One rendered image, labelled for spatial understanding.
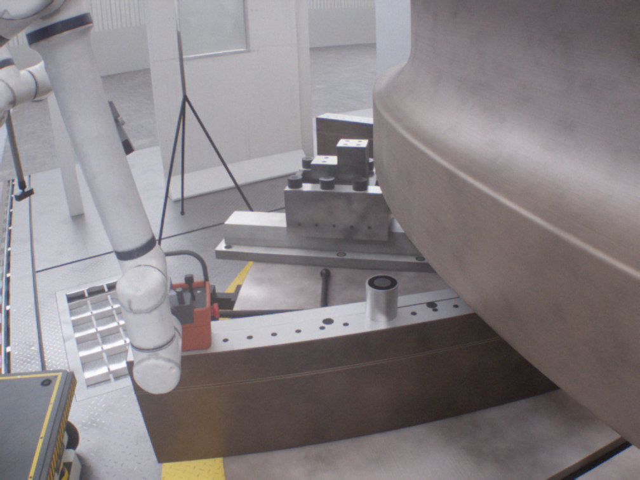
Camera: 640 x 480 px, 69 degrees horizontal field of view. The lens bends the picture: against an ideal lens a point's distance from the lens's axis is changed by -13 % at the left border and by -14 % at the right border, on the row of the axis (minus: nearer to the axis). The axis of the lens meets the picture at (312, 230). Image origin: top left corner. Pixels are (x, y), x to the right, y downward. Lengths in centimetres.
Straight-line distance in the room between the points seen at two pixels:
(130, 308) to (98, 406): 141
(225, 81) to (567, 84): 356
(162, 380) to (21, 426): 93
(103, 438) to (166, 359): 122
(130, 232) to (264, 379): 55
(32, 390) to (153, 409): 66
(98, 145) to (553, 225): 76
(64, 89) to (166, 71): 325
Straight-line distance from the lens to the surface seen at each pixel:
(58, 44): 92
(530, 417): 168
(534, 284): 91
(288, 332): 132
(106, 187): 96
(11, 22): 80
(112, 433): 215
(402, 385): 146
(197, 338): 127
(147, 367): 95
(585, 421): 172
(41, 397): 190
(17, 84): 137
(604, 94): 93
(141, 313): 90
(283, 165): 455
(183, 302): 112
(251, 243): 249
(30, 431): 179
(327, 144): 351
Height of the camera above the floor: 145
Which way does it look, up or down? 25 degrees down
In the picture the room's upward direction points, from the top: 3 degrees counter-clockwise
